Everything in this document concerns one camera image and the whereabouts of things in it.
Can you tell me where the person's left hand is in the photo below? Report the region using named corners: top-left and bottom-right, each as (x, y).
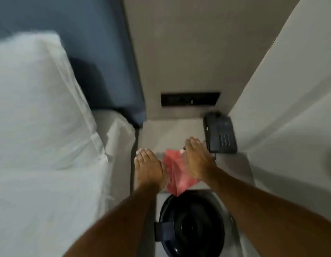
top-left (134, 148), bottom-right (169, 192)

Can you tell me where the person's right hand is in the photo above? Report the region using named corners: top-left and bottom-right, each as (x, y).
top-left (181, 136), bottom-right (217, 183)

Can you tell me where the pink cloth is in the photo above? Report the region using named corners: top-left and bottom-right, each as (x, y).
top-left (163, 149), bottom-right (200, 197)

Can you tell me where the person's left forearm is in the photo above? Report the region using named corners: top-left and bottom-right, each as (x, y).
top-left (62, 185), bottom-right (162, 257)

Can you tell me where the person's right forearm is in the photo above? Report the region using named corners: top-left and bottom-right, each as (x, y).
top-left (202, 167), bottom-right (331, 257)

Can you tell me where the black desk telephone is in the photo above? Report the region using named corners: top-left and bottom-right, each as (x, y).
top-left (203, 111), bottom-right (238, 154)

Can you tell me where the black round container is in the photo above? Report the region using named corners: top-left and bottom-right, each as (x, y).
top-left (154, 190), bottom-right (236, 257)

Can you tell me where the white bed sheet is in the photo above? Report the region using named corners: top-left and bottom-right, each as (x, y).
top-left (0, 109), bottom-right (137, 257)

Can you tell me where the blue padded headboard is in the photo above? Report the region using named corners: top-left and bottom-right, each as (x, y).
top-left (0, 0), bottom-right (147, 129)

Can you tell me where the white pillow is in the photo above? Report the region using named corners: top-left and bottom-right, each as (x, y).
top-left (0, 30), bottom-right (108, 173)

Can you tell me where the black wall switch panel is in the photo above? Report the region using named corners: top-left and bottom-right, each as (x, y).
top-left (161, 91), bottom-right (221, 107)

